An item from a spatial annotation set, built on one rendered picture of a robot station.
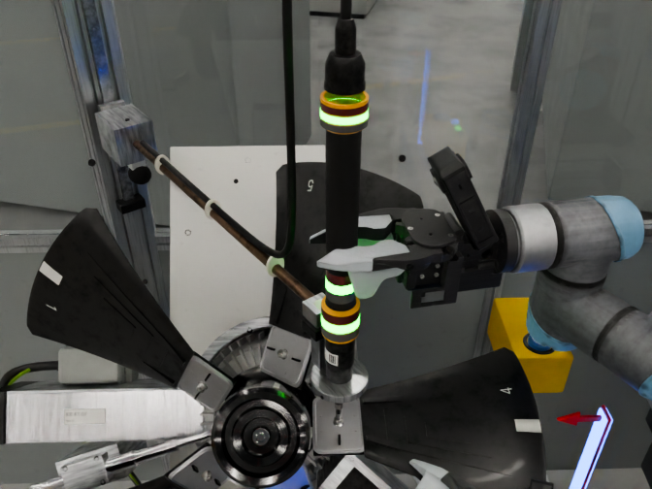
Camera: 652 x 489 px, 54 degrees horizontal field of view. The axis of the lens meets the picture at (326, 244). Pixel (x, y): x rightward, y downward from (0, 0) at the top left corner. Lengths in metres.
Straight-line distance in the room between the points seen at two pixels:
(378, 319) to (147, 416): 0.85
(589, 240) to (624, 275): 1.04
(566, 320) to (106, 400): 0.64
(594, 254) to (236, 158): 0.60
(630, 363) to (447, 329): 1.02
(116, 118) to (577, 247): 0.79
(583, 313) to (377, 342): 1.02
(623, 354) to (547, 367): 0.42
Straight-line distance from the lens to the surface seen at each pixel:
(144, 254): 1.41
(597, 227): 0.74
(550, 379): 1.19
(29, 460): 2.26
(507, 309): 1.22
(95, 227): 0.82
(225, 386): 0.83
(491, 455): 0.85
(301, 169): 0.88
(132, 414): 0.98
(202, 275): 1.07
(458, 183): 0.63
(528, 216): 0.71
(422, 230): 0.67
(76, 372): 1.04
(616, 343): 0.76
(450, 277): 0.68
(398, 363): 1.80
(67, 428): 1.02
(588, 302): 0.78
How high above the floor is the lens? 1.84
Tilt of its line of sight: 35 degrees down
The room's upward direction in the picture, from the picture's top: straight up
